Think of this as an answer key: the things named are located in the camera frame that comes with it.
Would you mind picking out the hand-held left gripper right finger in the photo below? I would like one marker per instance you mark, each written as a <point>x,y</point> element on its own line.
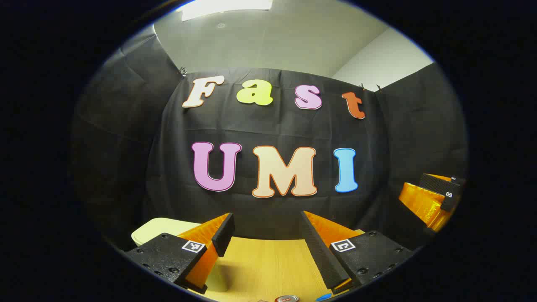
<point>321,256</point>

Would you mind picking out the blue paper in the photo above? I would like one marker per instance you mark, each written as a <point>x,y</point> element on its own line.
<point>323,298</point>

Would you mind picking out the ceiling light panel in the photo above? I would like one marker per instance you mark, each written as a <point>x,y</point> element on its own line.
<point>226,8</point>

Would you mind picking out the wooden desktop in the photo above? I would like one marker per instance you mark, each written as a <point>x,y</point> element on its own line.
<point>268,268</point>

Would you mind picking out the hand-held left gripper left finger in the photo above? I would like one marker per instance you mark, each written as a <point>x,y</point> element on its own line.
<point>224,235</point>

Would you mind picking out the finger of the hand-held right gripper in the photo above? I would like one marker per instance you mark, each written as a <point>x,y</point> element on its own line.
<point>436,183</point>
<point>449,202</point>

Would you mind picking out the red pop can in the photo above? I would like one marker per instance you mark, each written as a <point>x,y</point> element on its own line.
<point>287,298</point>

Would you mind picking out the green desktop garbage bin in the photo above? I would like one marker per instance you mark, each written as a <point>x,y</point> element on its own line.
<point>163,228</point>

